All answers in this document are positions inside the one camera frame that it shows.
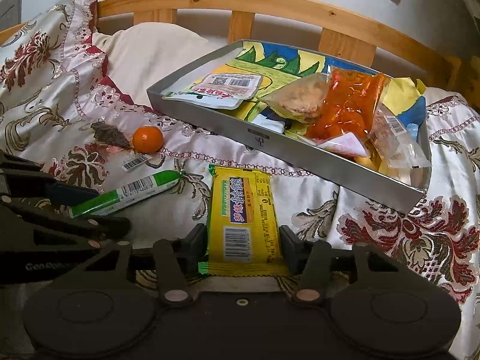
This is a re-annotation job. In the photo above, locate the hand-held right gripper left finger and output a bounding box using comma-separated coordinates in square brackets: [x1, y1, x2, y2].
[56, 223, 209, 305]

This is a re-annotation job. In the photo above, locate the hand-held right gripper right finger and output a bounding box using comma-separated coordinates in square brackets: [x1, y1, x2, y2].
[279, 225, 424, 304]

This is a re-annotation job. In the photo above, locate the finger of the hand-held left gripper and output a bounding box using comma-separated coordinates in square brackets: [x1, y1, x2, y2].
[0, 150, 101, 208]
[0, 195, 132, 250]

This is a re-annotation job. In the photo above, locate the yellow snack packet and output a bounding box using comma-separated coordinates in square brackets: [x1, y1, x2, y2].
[197, 164, 292, 278]

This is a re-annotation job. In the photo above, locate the green sausage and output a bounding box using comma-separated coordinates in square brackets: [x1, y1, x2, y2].
[71, 169, 185, 219]

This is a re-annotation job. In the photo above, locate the silver metal tray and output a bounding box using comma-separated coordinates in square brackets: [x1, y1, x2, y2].
[146, 39, 433, 215]

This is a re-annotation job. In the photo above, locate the clear packet of crumbly snack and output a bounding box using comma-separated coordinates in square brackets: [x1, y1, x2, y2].
[258, 73, 335, 125]

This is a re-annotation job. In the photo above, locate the clear packet with red label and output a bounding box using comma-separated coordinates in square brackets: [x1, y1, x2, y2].
[365, 106, 433, 170]

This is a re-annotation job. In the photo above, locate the orange snack packet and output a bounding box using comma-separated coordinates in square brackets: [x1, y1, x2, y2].
[305, 66, 393, 144]

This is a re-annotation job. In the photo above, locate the green white snack packet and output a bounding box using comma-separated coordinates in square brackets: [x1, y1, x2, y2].
[161, 73, 263, 110]

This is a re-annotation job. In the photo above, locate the clear packet of dark snack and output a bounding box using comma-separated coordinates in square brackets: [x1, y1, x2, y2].
[90, 121, 151, 172]

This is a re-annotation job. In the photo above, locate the small orange tangerine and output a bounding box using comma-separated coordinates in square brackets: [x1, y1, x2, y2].
[132, 125, 165, 154]

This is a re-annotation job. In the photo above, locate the pink white packet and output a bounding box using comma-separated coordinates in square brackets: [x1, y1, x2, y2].
[314, 132, 371, 158]

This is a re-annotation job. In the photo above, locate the gold wrapped candy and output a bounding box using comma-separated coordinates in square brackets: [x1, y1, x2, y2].
[353, 155, 395, 178]

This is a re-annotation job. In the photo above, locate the floral satin blanket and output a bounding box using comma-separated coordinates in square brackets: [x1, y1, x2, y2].
[0, 0, 480, 360]

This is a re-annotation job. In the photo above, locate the white pillow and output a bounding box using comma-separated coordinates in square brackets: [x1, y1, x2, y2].
[92, 22, 241, 110]

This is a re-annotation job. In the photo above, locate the dinosaur crayon drawing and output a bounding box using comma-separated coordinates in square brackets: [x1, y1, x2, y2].
[187, 41, 427, 130]

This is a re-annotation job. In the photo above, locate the wooden bed frame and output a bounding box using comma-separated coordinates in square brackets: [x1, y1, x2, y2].
[0, 0, 480, 96]

